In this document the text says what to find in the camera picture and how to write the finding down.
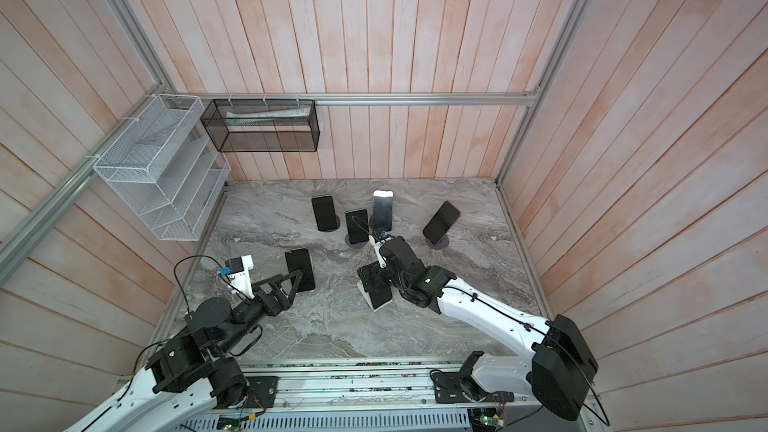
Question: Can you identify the black phone centre round stand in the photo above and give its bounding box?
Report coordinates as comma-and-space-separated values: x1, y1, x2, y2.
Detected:
345, 209, 370, 242

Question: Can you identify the purple round phone stand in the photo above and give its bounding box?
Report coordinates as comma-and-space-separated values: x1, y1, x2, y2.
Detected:
425, 236, 450, 250

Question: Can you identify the white wire mesh shelf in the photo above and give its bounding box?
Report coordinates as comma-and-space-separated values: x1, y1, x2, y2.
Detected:
94, 94, 230, 242

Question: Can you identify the blue phone upright reflective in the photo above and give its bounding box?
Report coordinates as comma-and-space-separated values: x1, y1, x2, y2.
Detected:
371, 190, 394, 231

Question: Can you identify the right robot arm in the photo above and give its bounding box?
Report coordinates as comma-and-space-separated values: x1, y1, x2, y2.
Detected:
358, 233, 599, 421

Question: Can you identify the grey round stand centre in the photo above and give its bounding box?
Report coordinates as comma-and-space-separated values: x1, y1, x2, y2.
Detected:
344, 234, 369, 250

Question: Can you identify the purple phone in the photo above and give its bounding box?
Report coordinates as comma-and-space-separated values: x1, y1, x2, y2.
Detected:
422, 201, 461, 242

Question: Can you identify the black wire mesh basket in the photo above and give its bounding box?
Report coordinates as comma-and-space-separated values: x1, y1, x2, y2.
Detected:
201, 98, 320, 153

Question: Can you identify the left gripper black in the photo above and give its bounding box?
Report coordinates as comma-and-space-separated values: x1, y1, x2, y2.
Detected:
213, 270, 304, 356

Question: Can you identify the white phone stand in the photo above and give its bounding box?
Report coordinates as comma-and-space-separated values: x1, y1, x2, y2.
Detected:
357, 282, 389, 311

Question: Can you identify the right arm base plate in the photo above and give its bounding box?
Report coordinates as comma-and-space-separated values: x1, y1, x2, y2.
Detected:
429, 369, 515, 404

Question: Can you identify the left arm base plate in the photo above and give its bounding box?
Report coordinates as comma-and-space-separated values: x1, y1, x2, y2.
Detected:
233, 376, 279, 410

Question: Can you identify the aluminium rail frame front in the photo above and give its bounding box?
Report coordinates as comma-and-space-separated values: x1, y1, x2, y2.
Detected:
101, 359, 604, 432

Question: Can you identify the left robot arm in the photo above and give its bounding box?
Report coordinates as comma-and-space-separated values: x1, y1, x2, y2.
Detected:
69, 270, 303, 431

